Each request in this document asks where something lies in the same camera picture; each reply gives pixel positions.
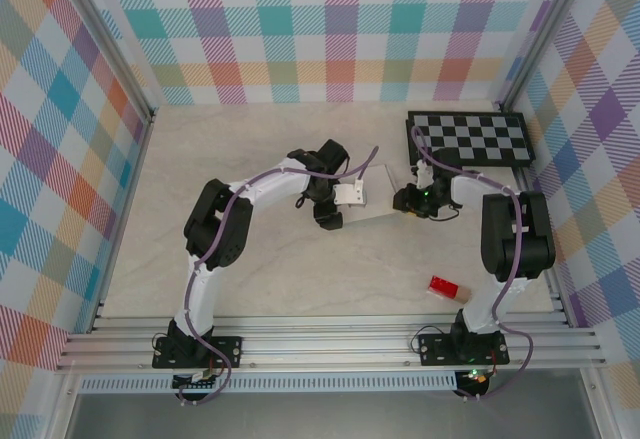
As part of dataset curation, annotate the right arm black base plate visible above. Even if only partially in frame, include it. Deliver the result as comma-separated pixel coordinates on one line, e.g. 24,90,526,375
417,332,511,368

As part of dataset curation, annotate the teal and white paper box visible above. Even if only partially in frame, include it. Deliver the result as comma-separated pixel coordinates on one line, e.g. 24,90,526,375
343,162,402,225

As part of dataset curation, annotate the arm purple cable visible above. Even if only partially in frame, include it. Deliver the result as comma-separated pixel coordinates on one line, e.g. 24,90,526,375
180,146,380,407
410,126,534,403

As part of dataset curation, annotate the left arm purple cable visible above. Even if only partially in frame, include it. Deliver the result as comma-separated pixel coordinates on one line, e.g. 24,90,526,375
180,146,380,407

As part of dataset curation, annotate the black grey chessboard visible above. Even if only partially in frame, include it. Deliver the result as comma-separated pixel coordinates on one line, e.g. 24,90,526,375
405,110,535,169

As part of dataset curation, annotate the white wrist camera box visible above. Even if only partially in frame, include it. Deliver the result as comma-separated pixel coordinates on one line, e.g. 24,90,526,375
413,160,435,186
333,180,369,209

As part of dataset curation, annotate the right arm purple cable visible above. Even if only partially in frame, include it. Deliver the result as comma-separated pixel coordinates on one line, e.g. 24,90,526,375
410,126,534,403

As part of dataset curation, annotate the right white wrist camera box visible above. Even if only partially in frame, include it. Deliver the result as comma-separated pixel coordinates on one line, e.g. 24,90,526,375
413,160,435,186

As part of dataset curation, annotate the slotted white cable duct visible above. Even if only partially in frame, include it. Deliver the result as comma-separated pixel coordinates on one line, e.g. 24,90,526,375
78,371,460,395

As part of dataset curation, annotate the aluminium corner post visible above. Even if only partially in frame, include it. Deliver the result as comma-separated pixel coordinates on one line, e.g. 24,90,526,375
492,0,601,113
49,0,159,125

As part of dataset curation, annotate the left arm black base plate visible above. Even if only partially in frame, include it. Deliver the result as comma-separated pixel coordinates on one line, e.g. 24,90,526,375
152,334,244,370

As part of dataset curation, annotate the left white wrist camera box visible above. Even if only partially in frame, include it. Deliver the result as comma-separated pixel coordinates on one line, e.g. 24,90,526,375
333,180,369,209

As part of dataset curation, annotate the long aluminium rail frame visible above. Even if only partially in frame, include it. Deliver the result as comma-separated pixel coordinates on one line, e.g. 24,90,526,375
53,312,610,374

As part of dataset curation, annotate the red block with wooden end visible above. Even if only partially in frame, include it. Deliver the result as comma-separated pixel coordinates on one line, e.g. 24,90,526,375
426,274,473,305

